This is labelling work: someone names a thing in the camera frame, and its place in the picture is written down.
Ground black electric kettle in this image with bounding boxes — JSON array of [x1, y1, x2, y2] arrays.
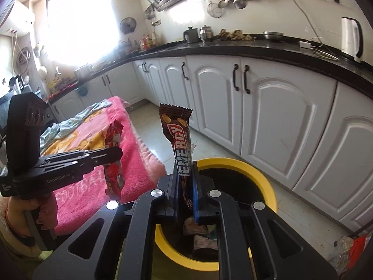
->
[[8, 74, 25, 94]]

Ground yellow black trash bin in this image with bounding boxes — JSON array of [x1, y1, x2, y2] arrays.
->
[[155, 157, 277, 279]]

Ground white electric kettle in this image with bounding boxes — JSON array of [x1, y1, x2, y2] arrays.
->
[[341, 17, 363, 63]]

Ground pink cartoon fleece blanket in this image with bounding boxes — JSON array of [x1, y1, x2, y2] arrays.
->
[[40, 95, 167, 237]]

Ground red snack wrapper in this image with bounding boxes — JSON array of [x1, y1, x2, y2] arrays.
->
[[104, 120, 124, 201]]

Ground brown energy bar wrapper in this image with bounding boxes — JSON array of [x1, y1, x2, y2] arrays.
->
[[159, 104, 193, 210]]

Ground white lower kitchen cabinets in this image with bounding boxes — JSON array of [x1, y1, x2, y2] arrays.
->
[[52, 55, 372, 230]]

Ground left hand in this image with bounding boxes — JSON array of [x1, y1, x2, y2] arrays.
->
[[6, 193, 58, 237]]

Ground dark metal pot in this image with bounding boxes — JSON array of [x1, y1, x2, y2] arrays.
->
[[183, 27, 200, 44]]

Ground steel teapot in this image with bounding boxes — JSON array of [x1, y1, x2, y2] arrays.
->
[[199, 25, 214, 43]]

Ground steel bowl on counter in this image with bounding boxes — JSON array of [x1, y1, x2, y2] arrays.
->
[[263, 31, 284, 42]]

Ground hanging steel strainer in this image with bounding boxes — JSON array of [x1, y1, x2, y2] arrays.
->
[[207, 1, 224, 18]]

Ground small wall fan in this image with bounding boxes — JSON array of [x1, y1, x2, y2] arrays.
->
[[120, 17, 137, 35]]

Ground light green cloth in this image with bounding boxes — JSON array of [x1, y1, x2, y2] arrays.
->
[[40, 99, 112, 154]]

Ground black kitchen countertop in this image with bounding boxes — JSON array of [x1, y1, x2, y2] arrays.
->
[[50, 37, 372, 103]]

